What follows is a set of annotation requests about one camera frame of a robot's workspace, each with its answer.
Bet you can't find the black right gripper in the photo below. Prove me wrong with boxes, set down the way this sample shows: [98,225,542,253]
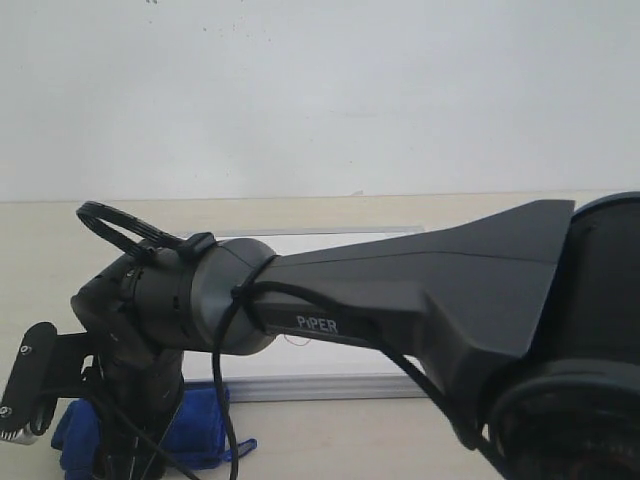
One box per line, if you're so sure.
[82,349,184,479]

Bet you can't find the blue cloth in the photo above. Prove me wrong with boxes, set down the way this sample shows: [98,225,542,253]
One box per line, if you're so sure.
[50,387,233,479]

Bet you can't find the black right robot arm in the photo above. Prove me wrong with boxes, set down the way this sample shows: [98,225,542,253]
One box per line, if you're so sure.
[72,192,639,479]

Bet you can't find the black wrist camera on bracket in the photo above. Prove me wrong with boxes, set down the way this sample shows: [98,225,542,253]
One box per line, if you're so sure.
[1,322,93,445]

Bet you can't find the white whiteboard with aluminium frame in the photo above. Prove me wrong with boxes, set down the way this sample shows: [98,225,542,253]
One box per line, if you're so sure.
[182,223,431,404]

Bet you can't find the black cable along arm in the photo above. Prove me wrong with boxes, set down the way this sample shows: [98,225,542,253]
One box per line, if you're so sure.
[75,200,481,480]

